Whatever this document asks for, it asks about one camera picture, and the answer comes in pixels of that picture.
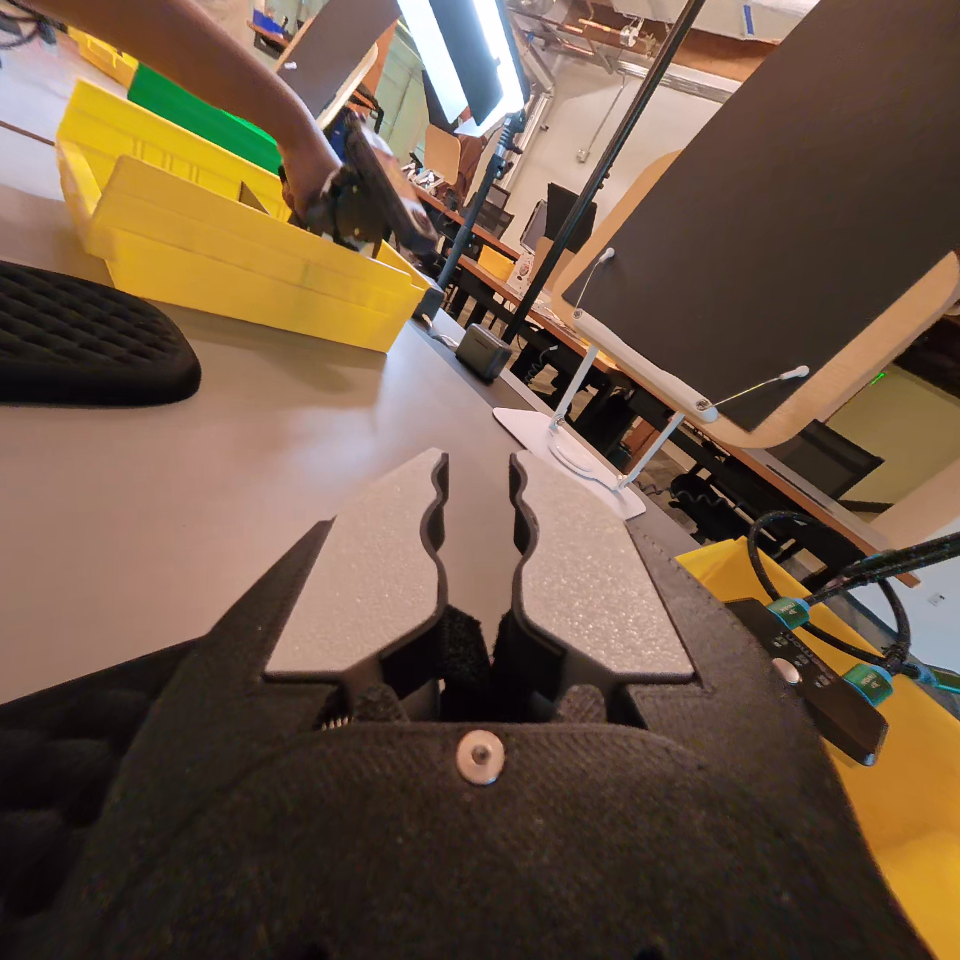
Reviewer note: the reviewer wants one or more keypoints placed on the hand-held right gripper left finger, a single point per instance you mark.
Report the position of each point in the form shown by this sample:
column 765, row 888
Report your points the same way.
column 360, row 585

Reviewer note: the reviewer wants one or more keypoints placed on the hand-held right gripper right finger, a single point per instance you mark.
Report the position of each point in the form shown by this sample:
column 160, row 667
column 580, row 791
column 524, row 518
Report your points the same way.
column 600, row 592

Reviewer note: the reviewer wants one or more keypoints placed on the yellow plastic bins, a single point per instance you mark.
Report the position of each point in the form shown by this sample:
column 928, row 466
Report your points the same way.
column 225, row 285

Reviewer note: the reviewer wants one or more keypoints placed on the black hdmi switch box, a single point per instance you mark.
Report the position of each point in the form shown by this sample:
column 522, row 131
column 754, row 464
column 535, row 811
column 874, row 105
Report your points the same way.
column 840, row 712

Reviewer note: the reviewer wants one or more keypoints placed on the yellow divided plastic bin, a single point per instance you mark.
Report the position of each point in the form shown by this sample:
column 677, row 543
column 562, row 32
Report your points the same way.
column 915, row 810

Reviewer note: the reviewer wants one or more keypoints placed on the person's left hand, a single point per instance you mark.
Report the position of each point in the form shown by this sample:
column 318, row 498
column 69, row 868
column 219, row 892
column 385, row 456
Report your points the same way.
column 304, row 187

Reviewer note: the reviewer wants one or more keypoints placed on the black light stand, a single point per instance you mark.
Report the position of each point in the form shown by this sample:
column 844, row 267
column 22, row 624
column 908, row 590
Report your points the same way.
column 480, row 187

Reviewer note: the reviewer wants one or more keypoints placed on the white board stand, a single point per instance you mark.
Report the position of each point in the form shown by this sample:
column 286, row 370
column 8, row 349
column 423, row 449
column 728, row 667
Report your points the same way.
column 540, row 435

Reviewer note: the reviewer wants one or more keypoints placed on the led light panel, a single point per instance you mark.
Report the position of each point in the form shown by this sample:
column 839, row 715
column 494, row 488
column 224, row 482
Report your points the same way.
column 465, row 60

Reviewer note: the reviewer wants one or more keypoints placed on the small black box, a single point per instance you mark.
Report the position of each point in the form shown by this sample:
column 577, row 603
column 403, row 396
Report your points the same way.
column 484, row 356

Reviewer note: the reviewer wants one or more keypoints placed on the green plastic bin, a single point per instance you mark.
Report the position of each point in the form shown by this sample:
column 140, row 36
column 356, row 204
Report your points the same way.
column 195, row 112

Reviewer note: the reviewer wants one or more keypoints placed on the black stand pole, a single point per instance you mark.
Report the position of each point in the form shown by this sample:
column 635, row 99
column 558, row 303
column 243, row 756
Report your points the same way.
column 600, row 180

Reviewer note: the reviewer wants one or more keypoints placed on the small yellow plastic bin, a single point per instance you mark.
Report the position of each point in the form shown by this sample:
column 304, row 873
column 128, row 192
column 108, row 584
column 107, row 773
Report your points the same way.
column 105, row 56

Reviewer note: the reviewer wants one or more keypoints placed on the black board with wooden frame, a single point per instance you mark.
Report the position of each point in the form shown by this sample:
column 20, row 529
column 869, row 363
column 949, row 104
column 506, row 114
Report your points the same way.
column 337, row 45
column 787, row 225

